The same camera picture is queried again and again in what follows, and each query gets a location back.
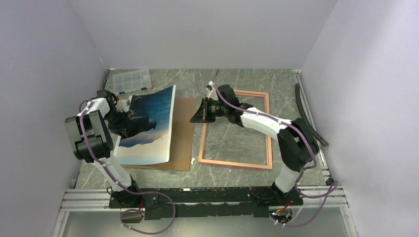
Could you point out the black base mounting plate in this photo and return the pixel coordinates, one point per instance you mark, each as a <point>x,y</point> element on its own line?
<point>256,201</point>

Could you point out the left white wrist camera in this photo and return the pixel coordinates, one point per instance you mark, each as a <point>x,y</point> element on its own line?
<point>123,105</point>

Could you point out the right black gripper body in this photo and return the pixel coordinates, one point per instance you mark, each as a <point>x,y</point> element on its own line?
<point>215,109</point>

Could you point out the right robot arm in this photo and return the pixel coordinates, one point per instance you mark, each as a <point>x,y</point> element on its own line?
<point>296,142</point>

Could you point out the blue sky ocean photo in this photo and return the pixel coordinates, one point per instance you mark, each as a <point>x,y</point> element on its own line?
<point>150,147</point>

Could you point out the brown backing board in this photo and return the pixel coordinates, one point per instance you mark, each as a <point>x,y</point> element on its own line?
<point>181,139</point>

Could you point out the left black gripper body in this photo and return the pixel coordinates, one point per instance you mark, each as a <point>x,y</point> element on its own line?
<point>117,121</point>

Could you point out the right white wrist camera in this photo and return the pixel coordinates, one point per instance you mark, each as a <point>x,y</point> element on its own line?
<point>211,91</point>

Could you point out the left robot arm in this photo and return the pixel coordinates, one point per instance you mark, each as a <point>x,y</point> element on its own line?
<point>90,133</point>

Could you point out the pink wooden picture frame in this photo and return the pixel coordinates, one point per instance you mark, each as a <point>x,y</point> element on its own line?
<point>256,122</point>

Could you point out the aluminium extrusion rail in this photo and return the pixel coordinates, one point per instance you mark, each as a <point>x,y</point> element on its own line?
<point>95,200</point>

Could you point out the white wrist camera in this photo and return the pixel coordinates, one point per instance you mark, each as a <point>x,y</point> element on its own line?
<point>211,91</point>
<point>123,105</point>

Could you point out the clear plastic organizer box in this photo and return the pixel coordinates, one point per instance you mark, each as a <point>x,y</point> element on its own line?
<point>132,80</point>

